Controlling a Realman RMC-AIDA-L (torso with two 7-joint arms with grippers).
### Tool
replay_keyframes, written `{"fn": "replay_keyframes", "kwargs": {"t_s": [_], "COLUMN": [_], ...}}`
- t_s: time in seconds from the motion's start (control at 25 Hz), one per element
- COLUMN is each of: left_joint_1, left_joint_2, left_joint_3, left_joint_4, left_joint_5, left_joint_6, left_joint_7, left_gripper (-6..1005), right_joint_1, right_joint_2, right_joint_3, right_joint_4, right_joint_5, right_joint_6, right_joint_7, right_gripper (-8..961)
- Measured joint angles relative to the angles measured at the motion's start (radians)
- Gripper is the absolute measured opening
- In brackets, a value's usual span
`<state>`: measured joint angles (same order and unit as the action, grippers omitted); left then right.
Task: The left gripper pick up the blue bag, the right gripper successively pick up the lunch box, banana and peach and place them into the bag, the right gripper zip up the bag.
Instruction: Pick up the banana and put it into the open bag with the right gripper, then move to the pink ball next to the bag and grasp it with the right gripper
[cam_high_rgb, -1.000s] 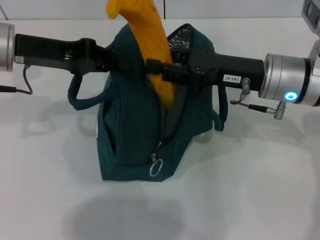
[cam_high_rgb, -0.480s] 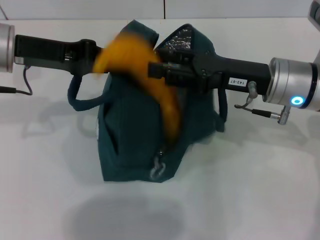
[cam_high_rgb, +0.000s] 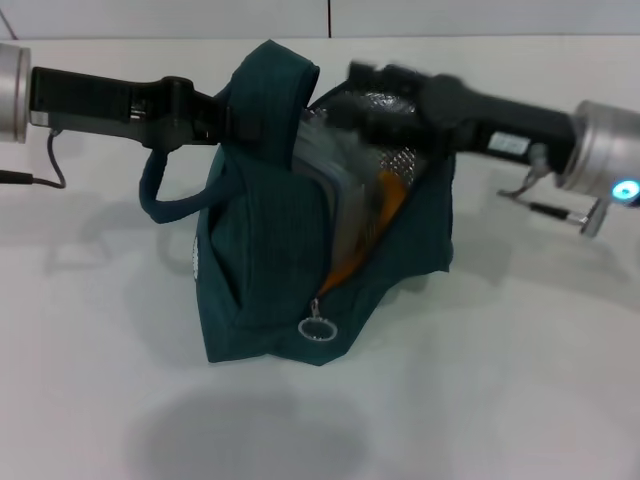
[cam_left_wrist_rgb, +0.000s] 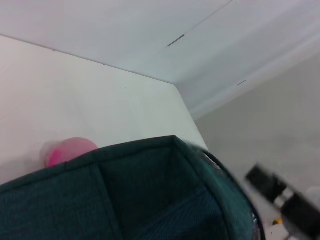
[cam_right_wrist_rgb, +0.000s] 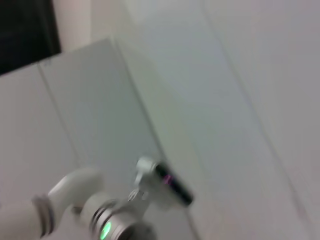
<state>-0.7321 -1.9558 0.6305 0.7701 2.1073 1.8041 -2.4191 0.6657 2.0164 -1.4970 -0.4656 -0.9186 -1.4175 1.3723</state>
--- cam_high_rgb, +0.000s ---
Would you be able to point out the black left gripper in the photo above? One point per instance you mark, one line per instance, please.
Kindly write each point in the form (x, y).
(100, 105)

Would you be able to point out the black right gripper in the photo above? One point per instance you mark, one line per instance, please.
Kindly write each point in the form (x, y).
(500, 125)

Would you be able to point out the yellow banana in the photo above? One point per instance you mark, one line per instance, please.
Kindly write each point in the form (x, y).
(387, 195)

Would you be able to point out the clear plastic food container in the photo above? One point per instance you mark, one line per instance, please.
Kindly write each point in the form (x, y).
(325, 190)

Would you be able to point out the dark teal insulated lunch bag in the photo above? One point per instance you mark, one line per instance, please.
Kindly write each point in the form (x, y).
(260, 275)

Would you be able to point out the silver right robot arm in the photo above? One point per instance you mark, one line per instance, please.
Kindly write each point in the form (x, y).
(600, 145)

